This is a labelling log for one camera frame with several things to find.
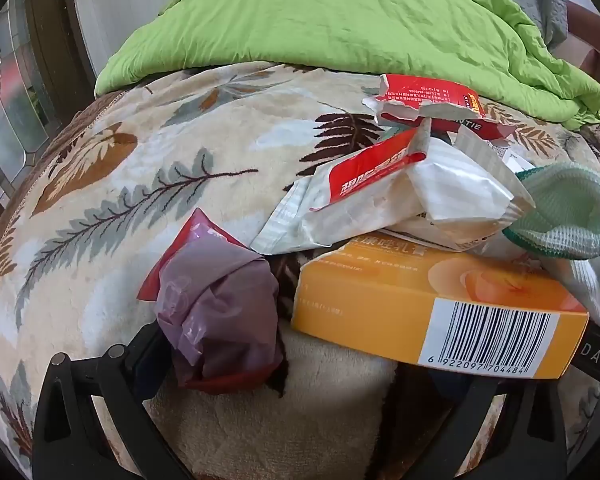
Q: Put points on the purple plastic bag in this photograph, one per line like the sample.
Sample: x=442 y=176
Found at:
x=215 y=300

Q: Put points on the leaf printed blanket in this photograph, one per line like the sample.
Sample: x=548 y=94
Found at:
x=130 y=160

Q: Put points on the grey blanket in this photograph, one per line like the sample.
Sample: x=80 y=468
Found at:
x=545 y=5

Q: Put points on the white striped wrapper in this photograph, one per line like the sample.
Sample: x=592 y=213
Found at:
x=460 y=185

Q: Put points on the green white knit cloth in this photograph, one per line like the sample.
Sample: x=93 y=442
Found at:
x=565 y=200

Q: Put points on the yellow cardboard box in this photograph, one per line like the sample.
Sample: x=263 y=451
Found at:
x=380 y=300

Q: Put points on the white packet with red label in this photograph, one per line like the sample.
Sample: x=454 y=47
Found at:
x=330 y=210

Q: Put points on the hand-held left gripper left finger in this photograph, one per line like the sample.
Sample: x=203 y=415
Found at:
x=147 y=371

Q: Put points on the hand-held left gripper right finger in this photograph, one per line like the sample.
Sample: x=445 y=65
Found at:
x=480 y=410

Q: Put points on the torn red carton box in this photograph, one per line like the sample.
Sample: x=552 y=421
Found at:
x=410 y=92

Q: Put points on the red plastic wrapper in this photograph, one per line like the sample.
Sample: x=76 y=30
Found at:
x=190 y=230

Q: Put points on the green quilt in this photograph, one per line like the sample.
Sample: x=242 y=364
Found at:
x=330 y=20

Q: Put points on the patterned glass door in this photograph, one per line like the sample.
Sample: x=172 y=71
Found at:
x=10 y=100

